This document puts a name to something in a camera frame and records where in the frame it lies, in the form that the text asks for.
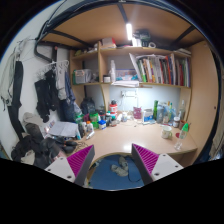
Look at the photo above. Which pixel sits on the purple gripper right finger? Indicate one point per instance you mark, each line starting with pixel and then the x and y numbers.
pixel 153 166

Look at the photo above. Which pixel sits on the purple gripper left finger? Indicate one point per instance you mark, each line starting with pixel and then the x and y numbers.
pixel 75 167

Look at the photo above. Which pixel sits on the grey socks pair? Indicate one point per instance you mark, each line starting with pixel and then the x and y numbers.
pixel 121 169

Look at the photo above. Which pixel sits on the white ceramic mug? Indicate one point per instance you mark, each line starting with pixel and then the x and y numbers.
pixel 166 132

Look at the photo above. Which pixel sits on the blue seat cushion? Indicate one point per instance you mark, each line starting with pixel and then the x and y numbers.
pixel 103 178

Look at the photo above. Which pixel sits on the white papers stack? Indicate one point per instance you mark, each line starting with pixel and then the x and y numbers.
pixel 64 129

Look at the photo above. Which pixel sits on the pile of dark clothes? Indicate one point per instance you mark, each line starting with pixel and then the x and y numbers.
pixel 36 150

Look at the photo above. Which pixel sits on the clear bottle green cap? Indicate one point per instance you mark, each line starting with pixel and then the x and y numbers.
pixel 182 136

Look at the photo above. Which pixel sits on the blue white carton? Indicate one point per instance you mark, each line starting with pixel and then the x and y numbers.
pixel 147 116

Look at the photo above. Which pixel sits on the small brown lid jar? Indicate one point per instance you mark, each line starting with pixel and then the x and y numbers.
pixel 176 122

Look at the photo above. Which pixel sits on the green container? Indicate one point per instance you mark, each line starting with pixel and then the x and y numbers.
pixel 94 118

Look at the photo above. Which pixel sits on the green glass bottle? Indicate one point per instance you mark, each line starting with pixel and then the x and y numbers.
pixel 155 110

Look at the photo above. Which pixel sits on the black backpack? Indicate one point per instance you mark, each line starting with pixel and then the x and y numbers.
pixel 87 105

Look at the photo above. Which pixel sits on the dark hanging clothes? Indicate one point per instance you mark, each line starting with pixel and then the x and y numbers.
pixel 54 93

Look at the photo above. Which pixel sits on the clear storage box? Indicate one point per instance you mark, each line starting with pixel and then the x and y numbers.
pixel 82 76

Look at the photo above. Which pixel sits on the row of books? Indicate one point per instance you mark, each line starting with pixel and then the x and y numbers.
pixel 171 70

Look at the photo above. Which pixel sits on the black hanging trousers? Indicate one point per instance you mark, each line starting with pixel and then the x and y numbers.
pixel 13 109

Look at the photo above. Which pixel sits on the white plastic bottle on shelf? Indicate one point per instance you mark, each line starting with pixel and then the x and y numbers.
pixel 113 71

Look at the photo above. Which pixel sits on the wooden shelf unit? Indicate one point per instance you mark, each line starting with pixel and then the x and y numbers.
pixel 103 91

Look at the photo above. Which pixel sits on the white LED tube light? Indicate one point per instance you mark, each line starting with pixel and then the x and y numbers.
pixel 129 31

